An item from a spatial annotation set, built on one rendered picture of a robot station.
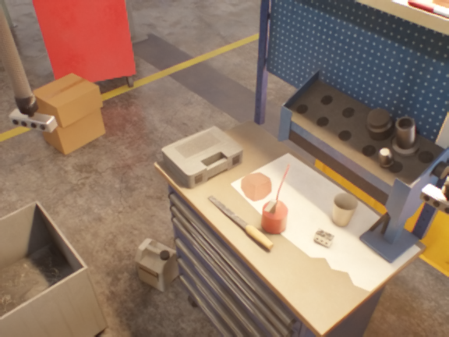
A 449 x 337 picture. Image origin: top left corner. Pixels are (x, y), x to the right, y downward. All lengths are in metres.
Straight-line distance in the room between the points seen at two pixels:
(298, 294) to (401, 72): 0.71
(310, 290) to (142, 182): 1.94
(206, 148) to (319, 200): 0.47
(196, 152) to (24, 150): 2.16
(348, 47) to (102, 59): 2.76
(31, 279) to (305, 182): 1.39
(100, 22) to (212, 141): 2.26
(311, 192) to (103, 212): 1.65
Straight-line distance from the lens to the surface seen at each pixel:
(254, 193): 1.54
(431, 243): 2.52
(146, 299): 2.45
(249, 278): 1.45
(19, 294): 2.27
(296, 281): 1.35
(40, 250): 2.47
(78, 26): 3.75
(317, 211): 1.54
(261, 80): 1.78
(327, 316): 1.30
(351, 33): 1.42
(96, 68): 3.91
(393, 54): 1.34
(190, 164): 1.59
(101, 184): 3.10
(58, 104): 3.22
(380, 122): 1.29
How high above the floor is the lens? 2.06
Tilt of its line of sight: 42 degrees down
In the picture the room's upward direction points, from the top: straight up
